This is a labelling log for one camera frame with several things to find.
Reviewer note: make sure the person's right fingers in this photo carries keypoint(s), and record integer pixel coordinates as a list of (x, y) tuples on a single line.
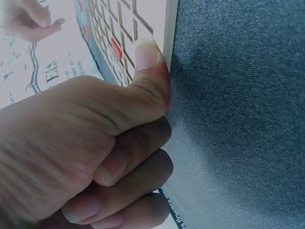
[(48, 25)]

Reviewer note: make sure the person's right hand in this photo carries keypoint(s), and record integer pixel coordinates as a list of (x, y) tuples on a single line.
[(26, 21)]

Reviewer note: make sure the red game piece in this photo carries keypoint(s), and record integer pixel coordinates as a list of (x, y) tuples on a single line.
[(116, 50), (86, 32)]

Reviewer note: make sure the person's left hand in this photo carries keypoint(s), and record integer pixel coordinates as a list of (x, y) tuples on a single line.
[(52, 143)]

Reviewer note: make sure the person's left thumb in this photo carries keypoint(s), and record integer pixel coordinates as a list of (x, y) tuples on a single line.
[(143, 83)]

